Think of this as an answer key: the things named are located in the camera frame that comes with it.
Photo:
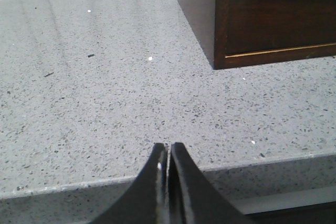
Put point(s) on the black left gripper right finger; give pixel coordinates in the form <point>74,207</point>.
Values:
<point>192,198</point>

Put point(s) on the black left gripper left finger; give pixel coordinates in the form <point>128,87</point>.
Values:
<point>144,200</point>

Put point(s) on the dark wooden drawer cabinet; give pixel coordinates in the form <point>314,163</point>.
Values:
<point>238,33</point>

